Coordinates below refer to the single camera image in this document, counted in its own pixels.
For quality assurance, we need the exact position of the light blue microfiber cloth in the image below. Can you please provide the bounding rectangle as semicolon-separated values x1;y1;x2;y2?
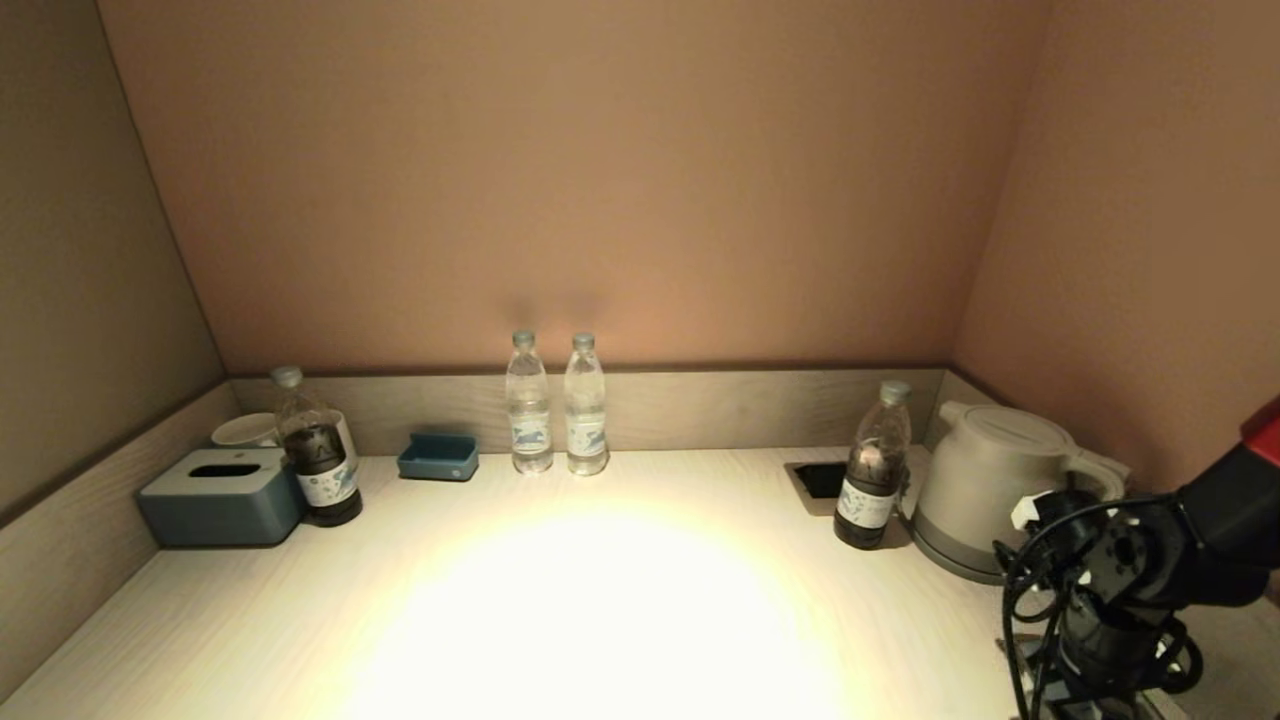
1030;680;1171;720

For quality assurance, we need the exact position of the grey kettle base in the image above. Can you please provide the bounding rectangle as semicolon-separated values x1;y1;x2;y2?
908;508;1031;585

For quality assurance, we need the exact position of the cream electric kettle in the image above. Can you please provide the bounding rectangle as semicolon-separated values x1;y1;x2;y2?
912;400;1131;583

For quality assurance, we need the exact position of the dark tea bottle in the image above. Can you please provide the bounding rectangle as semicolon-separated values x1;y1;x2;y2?
833;380;912;549
272;365;365;527

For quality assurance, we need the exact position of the black recessed desk socket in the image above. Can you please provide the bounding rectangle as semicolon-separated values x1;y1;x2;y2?
784;460;851;517

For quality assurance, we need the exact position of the clear water bottle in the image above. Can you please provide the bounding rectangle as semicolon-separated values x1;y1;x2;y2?
565;332;610;476
506;330;554;474

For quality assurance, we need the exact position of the small blue tray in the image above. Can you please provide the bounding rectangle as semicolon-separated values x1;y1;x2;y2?
398;432;480;482

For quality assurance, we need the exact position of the white ceramic cup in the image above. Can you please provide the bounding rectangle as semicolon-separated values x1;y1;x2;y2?
212;412;284;448

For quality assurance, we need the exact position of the blue-grey tissue box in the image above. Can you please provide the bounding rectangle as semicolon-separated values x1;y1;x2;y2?
138;447;308;547

